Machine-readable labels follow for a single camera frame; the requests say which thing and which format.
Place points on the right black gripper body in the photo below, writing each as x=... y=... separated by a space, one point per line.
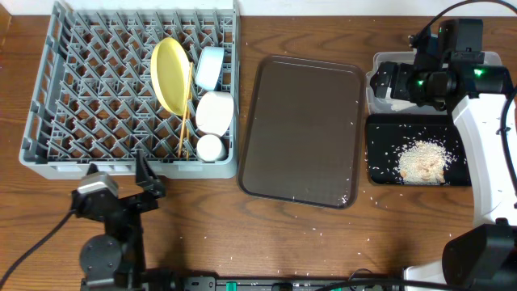
x=404 y=82

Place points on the grey dish rack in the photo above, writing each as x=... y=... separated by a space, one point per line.
x=93 y=101

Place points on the white plastic cup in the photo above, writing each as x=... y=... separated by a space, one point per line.
x=210 y=148

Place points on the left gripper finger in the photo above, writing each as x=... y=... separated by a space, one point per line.
x=92 y=169
x=146 y=178

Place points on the clear plastic bin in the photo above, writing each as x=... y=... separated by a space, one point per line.
x=381 y=106

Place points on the light blue bowl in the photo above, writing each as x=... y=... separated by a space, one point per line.
x=209 y=67

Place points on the black waste tray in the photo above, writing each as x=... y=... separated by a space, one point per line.
x=386 y=133

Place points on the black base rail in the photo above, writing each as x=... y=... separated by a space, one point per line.
x=212 y=283

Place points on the rice and food scraps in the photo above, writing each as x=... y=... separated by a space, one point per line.
x=423 y=163

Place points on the yellow plate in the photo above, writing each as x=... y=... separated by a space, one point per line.
x=170 y=71

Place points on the wooden chopstick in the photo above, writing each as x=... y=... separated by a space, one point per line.
x=188 y=134
x=185 y=111

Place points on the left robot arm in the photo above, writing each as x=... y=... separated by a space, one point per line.
x=115 y=259

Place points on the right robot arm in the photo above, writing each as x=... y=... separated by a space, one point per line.
x=449 y=73

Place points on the dark brown serving tray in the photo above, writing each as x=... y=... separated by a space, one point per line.
x=304 y=133

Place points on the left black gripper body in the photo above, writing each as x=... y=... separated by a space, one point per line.
x=122 y=203

